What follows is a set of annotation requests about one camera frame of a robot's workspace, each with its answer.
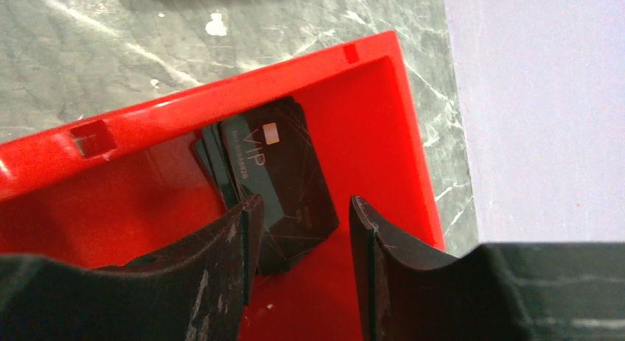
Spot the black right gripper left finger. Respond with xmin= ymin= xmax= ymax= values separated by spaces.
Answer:
xmin=1 ymin=194 xmax=264 ymax=340

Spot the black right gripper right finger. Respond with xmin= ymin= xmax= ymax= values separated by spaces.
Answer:
xmin=349 ymin=195 xmax=625 ymax=341

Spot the red plastic bin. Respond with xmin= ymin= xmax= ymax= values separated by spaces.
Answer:
xmin=1 ymin=32 xmax=444 ymax=340

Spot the grey card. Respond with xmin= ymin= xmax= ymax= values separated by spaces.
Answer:
xmin=219 ymin=97 xmax=339 ymax=275

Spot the black card in bin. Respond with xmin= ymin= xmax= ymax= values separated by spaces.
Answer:
xmin=192 ymin=124 xmax=240 ymax=209

